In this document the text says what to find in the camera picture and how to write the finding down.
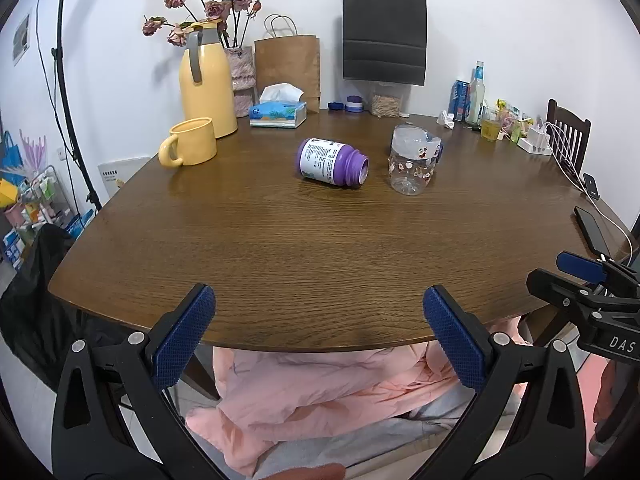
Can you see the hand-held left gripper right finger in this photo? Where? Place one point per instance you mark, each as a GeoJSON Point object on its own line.
{"type": "Point", "coordinates": [454, 342]}

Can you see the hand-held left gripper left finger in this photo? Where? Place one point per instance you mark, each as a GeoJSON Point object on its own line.
{"type": "Point", "coordinates": [184, 341]}

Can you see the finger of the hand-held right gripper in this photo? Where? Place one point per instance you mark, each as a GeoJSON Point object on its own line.
{"type": "Point", "coordinates": [552, 285]}
{"type": "Point", "coordinates": [579, 265]}

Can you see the purple cup with white label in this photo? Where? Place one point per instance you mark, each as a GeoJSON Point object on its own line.
{"type": "Point", "coordinates": [327, 160]}

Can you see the clear plastic cartoon-print cup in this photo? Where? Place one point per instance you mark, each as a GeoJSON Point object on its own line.
{"type": "Point", "coordinates": [412, 160]}

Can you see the black smartphone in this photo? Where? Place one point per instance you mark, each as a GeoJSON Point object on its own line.
{"type": "Point", "coordinates": [592, 230]}

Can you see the small black device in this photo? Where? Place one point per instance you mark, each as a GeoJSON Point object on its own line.
{"type": "Point", "coordinates": [591, 185]}

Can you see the white charging hub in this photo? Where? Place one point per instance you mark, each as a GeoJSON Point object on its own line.
{"type": "Point", "coordinates": [535, 142]}

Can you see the dark wooden chair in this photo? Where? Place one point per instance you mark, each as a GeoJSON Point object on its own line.
{"type": "Point", "coordinates": [575, 132]}

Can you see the pink padded jacket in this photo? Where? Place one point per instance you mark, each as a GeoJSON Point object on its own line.
{"type": "Point", "coordinates": [310, 390]}

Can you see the black cloth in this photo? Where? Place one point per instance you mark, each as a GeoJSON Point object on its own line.
{"type": "Point", "coordinates": [35, 300]}

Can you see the colourful snack packets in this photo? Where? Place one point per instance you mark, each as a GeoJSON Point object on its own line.
{"type": "Point", "coordinates": [512, 120]}

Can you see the glass of yellow liquid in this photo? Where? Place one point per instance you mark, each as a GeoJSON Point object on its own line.
{"type": "Point", "coordinates": [490, 127]}

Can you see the white cardboard box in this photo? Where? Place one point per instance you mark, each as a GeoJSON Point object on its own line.
{"type": "Point", "coordinates": [122, 172]}

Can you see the clear glass bottle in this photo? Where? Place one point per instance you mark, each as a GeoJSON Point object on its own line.
{"type": "Point", "coordinates": [476, 97]}

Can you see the crumpled white tissue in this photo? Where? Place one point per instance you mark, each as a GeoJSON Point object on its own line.
{"type": "Point", "coordinates": [446, 119]}

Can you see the yellow ceramic mug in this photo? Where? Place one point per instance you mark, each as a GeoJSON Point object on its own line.
{"type": "Point", "coordinates": [195, 141]}

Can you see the blue drink can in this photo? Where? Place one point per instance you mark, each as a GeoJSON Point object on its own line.
{"type": "Point", "coordinates": [458, 101]}

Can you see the blue tissue box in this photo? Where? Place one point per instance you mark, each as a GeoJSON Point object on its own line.
{"type": "Point", "coordinates": [275, 112]}

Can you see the glass jar of oats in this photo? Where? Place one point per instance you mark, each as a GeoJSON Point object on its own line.
{"type": "Point", "coordinates": [386, 102]}

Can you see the yellow thermos jug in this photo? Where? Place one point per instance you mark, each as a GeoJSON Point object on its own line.
{"type": "Point", "coordinates": [207, 90]}

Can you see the blue gift bag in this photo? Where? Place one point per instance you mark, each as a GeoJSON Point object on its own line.
{"type": "Point", "coordinates": [10, 152]}

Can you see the small blue white jar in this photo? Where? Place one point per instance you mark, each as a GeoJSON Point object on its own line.
{"type": "Point", "coordinates": [354, 104]}

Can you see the pink vase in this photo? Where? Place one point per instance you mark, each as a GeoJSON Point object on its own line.
{"type": "Point", "coordinates": [242, 77]}

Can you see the black light stand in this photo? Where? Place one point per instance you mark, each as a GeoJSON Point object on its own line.
{"type": "Point", "coordinates": [64, 85]}

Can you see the brown paper bag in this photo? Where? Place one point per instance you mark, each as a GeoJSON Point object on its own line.
{"type": "Point", "coordinates": [287, 65]}

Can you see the black paper bag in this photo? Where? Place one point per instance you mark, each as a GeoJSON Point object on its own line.
{"type": "Point", "coordinates": [384, 30]}

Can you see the dried pink roses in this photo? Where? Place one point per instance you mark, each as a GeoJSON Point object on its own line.
{"type": "Point", "coordinates": [216, 9]}

